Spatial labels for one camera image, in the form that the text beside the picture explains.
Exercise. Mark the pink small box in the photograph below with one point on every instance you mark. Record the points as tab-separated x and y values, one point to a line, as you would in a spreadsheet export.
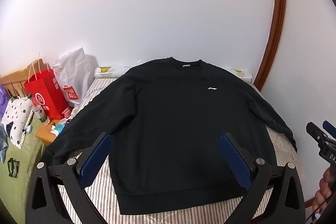
67	113

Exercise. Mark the red paper bag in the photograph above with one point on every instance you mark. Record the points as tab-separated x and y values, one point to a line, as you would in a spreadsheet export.
44	92

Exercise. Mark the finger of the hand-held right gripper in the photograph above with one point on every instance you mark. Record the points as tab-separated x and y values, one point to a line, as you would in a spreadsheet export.
316	133
330	127

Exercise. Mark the purple cloth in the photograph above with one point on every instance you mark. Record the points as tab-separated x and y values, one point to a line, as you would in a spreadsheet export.
4	100

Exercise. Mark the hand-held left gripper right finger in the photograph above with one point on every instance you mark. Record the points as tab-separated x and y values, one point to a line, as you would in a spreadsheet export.
236	158

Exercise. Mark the black sweatshirt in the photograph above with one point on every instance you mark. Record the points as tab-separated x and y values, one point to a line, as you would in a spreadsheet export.
170	121

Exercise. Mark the blue denim cloth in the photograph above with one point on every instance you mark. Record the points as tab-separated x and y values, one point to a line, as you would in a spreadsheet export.
2	142

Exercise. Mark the wooden nightstand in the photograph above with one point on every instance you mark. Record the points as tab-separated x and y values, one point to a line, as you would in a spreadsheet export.
44	134

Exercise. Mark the white plastic bag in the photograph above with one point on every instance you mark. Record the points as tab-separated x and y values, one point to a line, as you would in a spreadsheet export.
73	69

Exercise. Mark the white tissue packet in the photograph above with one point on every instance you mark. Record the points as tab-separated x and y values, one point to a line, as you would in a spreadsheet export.
242	75
107	72

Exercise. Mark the blue white packet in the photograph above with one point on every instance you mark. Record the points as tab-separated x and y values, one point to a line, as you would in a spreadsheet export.
59	127

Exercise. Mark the plastic water bottle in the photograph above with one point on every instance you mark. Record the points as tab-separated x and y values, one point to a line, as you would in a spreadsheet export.
42	115

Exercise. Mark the striped bed mattress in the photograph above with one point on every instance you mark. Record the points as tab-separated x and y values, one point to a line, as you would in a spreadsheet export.
278	145

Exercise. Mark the wooden door frame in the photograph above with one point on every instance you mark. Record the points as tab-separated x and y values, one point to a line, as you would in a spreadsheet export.
278	16

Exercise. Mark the white floral pillow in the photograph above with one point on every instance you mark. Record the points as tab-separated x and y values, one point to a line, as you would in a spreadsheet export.
15	116

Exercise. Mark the green blanket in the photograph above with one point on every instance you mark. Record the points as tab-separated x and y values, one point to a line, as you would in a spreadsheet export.
21	187

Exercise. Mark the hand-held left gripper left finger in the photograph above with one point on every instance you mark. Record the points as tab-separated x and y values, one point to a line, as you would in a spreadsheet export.
94	158

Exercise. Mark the wooden headboard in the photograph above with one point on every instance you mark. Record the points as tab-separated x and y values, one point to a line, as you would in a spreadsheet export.
15	79

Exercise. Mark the person's right hand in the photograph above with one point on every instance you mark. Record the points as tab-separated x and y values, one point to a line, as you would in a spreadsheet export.
325	190

